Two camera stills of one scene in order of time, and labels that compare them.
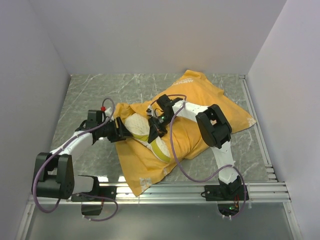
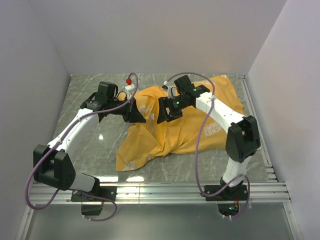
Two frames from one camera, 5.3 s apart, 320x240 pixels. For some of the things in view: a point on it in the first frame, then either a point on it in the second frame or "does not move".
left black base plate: (103, 194) does not move
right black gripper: (154, 131) to (165, 103)
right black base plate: (215, 193) does not move
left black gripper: (123, 131) to (132, 114)
